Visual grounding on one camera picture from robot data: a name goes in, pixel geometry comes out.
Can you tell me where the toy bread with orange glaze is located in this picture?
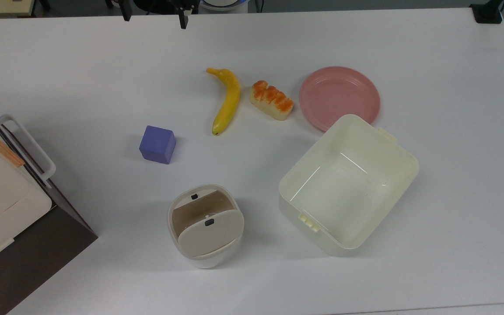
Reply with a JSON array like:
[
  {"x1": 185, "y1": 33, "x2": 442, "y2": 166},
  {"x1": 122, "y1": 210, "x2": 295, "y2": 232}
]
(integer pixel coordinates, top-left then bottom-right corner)
[{"x1": 249, "y1": 80, "x2": 294, "y2": 121}]

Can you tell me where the purple cube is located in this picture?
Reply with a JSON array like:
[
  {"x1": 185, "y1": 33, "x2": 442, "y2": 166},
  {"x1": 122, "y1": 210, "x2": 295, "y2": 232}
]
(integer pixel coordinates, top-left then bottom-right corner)
[{"x1": 139, "y1": 126, "x2": 177, "y2": 165}]

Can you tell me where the cream plastic storage bin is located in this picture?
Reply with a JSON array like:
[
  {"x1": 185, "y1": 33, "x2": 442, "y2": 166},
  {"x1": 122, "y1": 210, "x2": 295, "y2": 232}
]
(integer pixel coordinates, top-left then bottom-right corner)
[{"x1": 278, "y1": 114, "x2": 420, "y2": 257}]

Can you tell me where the beige trash can lid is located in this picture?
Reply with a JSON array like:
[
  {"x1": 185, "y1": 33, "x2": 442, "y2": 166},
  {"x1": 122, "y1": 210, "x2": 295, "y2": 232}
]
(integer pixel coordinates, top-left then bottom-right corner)
[{"x1": 177, "y1": 209, "x2": 245, "y2": 257}]

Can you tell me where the orange latch strip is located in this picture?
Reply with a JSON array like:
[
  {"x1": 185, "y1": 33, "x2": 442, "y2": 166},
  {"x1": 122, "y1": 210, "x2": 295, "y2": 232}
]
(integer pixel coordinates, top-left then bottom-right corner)
[{"x1": 0, "y1": 128, "x2": 26, "y2": 168}]

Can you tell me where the black table clamp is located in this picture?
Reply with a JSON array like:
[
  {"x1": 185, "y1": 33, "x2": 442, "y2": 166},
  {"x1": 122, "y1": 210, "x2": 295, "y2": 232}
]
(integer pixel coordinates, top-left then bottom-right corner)
[{"x1": 470, "y1": 0, "x2": 504, "y2": 24}]

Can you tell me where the dark brown wooden cabinet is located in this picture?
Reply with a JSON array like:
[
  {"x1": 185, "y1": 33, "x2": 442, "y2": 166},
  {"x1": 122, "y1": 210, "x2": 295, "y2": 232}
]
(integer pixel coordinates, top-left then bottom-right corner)
[{"x1": 0, "y1": 95, "x2": 98, "y2": 315}]

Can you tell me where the pink plastic plate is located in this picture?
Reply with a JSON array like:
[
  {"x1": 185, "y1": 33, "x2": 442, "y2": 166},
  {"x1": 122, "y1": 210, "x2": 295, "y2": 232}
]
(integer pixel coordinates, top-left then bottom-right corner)
[{"x1": 299, "y1": 66, "x2": 381, "y2": 133}]

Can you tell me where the yellow toy banana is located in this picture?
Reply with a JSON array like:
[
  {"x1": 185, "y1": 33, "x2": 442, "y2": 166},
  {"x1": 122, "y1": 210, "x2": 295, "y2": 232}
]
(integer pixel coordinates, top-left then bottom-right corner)
[{"x1": 206, "y1": 67, "x2": 241, "y2": 136}]

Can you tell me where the white small trash can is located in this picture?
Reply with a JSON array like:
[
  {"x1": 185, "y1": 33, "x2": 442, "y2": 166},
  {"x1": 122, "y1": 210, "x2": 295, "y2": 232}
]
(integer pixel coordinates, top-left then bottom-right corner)
[{"x1": 167, "y1": 184, "x2": 245, "y2": 269}]

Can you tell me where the white drawer handle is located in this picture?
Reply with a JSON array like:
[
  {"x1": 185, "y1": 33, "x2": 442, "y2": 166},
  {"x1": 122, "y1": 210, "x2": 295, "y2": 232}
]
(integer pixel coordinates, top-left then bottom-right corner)
[{"x1": 0, "y1": 114, "x2": 56, "y2": 189}]

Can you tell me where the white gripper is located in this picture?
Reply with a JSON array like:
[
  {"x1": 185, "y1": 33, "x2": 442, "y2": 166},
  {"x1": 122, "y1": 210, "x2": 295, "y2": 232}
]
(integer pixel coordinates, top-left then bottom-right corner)
[{"x1": 174, "y1": 0, "x2": 200, "y2": 29}]

